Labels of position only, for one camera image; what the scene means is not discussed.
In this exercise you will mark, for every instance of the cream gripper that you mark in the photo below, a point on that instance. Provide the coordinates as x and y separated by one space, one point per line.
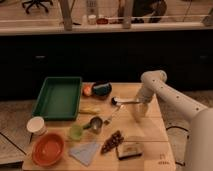
141 109

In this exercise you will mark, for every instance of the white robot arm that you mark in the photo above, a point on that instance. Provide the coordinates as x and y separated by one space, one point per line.
199 146

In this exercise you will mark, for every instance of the green plastic tray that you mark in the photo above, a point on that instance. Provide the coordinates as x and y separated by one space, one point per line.
59 98

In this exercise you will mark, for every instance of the brown grape bunch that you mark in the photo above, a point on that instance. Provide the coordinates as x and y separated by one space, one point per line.
113 141

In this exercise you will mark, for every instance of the dark teal bowl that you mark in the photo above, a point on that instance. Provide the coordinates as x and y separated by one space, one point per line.
101 89

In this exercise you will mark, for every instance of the metal measuring cup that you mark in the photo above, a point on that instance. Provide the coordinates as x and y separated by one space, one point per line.
95 125

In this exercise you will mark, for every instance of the small orange ball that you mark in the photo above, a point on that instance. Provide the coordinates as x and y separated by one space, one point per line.
87 90

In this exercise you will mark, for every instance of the green plastic cup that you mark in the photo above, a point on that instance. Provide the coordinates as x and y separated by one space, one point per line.
75 132

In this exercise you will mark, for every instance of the blue grey cloth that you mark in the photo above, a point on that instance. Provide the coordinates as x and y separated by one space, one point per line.
84 153

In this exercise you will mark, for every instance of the red item on ledge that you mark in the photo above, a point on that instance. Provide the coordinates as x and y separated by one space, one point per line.
102 21

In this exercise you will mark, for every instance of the orange bowl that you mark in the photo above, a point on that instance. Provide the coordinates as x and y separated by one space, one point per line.
48 150

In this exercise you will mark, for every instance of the white cup on ledge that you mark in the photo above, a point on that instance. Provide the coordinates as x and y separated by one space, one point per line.
92 19

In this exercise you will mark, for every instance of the white paper cup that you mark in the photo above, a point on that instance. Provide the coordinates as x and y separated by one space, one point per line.
36 125

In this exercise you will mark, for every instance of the black office chair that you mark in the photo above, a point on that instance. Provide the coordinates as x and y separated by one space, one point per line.
28 4

